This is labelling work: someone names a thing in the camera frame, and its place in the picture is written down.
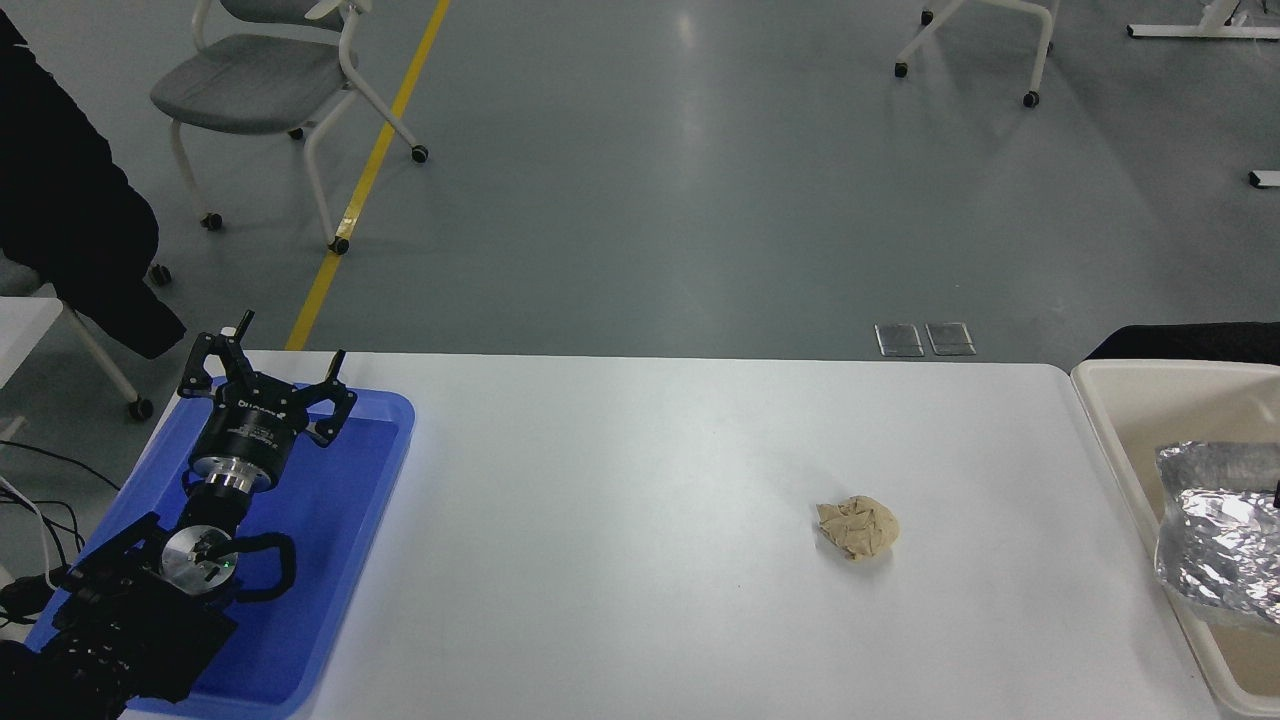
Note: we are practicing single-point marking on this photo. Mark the black fabric object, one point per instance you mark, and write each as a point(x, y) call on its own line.
point(1190, 342)

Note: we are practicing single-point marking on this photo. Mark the silver foil tray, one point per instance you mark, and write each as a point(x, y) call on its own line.
point(1220, 540)

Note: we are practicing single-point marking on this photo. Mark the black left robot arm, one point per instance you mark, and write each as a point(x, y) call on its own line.
point(130, 620)

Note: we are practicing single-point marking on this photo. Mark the small white table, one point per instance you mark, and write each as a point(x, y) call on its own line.
point(20, 330)

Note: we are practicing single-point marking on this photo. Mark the large pale bin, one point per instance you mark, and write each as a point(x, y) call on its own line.
point(1130, 420)

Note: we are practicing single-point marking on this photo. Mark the grey seat wheeled chair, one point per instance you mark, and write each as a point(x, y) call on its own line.
point(250, 85)

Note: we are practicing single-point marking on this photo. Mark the white leg wheeled chair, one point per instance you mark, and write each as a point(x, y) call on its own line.
point(100, 360)

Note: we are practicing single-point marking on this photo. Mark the short white stand foot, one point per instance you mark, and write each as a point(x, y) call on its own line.
point(1265, 179)

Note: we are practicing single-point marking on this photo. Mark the long white stand base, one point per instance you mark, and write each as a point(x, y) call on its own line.
point(1200, 31)

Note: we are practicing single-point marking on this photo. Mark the blue plastic tray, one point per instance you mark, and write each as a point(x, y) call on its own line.
point(330, 520)

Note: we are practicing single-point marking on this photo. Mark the white frame wheeled chair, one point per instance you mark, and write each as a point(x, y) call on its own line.
point(935, 28)

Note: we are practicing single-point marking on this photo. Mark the crumpled tan paper ball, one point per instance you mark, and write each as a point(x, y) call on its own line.
point(860, 530)

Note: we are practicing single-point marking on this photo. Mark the metal floor outlet plate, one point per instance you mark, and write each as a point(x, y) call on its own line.
point(950, 338)
point(899, 339)

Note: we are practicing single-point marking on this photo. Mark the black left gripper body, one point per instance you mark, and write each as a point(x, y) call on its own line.
point(250, 430)

